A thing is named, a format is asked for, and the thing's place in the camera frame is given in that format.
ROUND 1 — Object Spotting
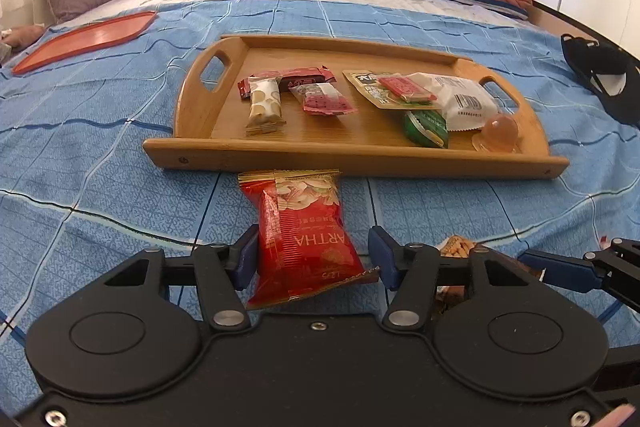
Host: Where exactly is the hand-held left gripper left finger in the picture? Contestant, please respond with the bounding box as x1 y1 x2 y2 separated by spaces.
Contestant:
102 224 261 333

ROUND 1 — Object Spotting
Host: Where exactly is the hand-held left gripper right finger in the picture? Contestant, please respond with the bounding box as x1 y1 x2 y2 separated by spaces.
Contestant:
367 226 531 330

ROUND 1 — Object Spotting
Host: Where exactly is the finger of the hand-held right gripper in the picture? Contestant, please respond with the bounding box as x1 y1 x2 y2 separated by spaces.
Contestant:
517 249 609 296

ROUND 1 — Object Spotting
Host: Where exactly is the red nut snack packet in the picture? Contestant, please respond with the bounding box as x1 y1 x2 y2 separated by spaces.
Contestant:
237 169 381 311

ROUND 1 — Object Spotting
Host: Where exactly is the brown snack packet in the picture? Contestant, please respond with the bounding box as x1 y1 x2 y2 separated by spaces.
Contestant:
434 234 546 315

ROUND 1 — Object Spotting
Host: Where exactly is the wooden tray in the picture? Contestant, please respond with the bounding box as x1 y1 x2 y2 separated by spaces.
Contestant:
142 34 571 180

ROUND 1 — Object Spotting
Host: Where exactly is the beige patterned snack packet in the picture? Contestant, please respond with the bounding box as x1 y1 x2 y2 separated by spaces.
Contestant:
245 77 288 136

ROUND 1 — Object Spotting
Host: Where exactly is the pink and white snack packet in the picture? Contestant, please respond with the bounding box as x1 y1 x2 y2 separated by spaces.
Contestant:
289 82 357 116

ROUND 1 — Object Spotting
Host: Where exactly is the yellow snack packet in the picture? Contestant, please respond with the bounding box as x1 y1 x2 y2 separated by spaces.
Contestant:
342 69 443 110

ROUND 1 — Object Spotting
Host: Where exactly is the small red snack packet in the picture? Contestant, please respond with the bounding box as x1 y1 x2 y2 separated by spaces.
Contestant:
377 74 436 104

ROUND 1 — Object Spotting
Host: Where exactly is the dark red long snack packet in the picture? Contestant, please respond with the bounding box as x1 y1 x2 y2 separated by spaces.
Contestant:
237 66 337 100

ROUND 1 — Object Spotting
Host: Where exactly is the green snack packet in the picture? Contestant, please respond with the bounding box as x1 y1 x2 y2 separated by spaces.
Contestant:
402 109 451 149

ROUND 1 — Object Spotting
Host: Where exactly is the orange jelly cup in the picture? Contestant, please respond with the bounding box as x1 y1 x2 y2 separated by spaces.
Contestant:
471 114 524 154

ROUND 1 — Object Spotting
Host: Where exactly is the blue checked bedsheet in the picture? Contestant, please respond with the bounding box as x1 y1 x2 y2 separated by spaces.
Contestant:
0 0 640 358

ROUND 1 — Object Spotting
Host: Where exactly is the black cap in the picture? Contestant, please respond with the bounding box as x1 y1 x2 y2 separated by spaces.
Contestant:
560 33 640 125

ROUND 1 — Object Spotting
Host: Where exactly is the red plastic tray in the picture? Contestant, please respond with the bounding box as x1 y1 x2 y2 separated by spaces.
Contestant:
11 11 158 75

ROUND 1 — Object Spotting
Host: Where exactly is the brown cloth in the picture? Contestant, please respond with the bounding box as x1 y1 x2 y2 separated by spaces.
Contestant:
0 24 46 54

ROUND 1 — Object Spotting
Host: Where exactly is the dark wooden bed frame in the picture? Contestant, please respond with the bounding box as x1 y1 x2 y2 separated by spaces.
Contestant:
529 0 601 46

